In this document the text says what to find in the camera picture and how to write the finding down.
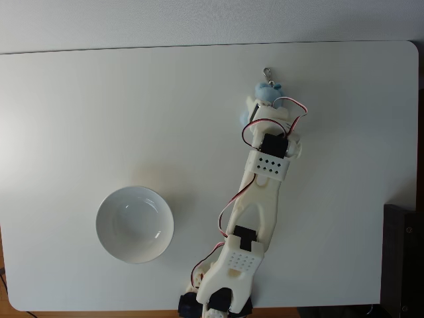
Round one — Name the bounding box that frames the gripper servo cable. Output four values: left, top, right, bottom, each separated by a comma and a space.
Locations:
273, 95, 309, 135

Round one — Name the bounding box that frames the upper arm servo cable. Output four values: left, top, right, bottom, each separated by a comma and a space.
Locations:
191, 241, 228, 286

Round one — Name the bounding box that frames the skyblue plush doll keychain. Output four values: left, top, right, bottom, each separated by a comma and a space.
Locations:
238, 68, 286, 129

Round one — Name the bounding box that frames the wrist servo cable loop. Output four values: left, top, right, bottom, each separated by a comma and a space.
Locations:
241, 119, 266, 150

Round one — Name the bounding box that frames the white ceramic bowl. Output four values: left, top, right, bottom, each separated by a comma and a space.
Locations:
95, 185, 175, 264

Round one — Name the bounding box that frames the forearm servo cable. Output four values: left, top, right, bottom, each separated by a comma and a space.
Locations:
217, 174, 258, 238

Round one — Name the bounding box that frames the dark wooden cabinet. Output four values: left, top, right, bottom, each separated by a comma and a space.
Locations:
383, 204, 424, 318

